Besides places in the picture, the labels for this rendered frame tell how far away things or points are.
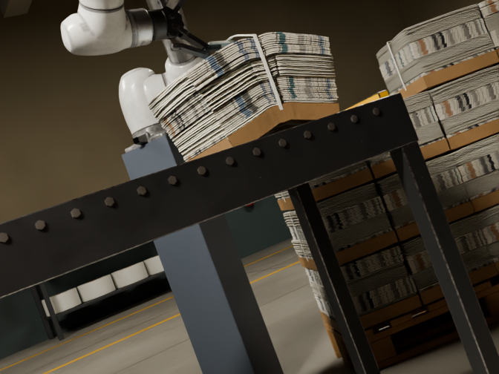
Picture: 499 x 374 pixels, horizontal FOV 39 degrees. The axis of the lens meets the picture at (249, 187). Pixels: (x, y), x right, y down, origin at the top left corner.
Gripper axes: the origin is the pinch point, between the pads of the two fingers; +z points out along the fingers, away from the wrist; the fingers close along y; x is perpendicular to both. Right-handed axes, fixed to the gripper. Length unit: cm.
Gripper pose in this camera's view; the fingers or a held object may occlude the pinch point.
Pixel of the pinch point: (220, 16)
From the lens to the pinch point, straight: 189.4
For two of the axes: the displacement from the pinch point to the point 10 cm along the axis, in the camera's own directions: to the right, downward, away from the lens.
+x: 4.3, -1.6, -8.9
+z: 8.6, -2.3, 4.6
